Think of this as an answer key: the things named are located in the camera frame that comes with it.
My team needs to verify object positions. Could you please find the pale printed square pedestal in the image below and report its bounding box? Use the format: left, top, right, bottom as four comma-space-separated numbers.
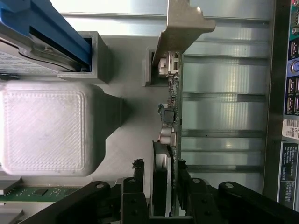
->
0, 81, 106, 177

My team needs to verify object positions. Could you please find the green RAM stick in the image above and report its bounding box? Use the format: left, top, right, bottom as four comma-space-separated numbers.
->
0, 185, 79, 203

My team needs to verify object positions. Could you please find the hard disk with blue caddy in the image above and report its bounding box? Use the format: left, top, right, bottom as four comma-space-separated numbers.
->
0, 0, 92, 78

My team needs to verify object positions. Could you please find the black text label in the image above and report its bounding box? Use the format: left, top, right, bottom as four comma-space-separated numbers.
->
276, 141, 299, 210

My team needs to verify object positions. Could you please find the white barcode label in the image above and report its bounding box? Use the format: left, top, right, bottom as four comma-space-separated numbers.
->
282, 118, 299, 142

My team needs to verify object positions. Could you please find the grey PC case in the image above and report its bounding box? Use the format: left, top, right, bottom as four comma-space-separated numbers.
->
261, 0, 299, 210

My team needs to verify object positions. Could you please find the grey printed parts rack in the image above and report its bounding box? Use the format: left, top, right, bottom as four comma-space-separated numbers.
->
0, 31, 194, 224

